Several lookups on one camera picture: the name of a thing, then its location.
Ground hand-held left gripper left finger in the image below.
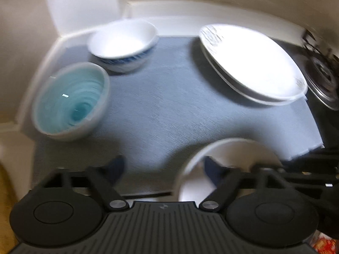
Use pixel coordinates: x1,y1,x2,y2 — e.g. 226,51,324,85
42,156,130,211

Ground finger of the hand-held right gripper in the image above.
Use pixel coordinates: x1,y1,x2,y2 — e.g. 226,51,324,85
286,147,339,167
282,173,339,189

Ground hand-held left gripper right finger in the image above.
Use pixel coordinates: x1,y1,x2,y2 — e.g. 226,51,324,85
199,157,293,211

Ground cream straight-sided bowl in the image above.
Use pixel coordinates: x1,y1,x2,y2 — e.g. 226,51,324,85
178,138,285,203

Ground white square floral plate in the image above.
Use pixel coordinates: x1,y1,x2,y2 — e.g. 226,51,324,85
199,24,308,101
201,46,308,107

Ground light blue bowl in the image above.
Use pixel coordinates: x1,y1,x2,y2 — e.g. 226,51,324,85
32,62,110,141

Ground white bowl with blue pattern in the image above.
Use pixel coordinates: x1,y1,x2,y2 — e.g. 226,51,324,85
87,20,159,74

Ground black glass gas stove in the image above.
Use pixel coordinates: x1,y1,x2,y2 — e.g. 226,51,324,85
273,38,339,151

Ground red printed packaging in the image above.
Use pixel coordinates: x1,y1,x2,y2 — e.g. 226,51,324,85
315,233,339,254

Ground steel stove burner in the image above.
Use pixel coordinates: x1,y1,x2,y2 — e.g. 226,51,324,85
304,55,339,110

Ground grey mat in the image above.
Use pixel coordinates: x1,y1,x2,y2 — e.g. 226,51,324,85
32,36,325,196

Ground wooden cutting board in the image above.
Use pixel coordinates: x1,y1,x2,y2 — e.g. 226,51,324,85
0,161,17,244

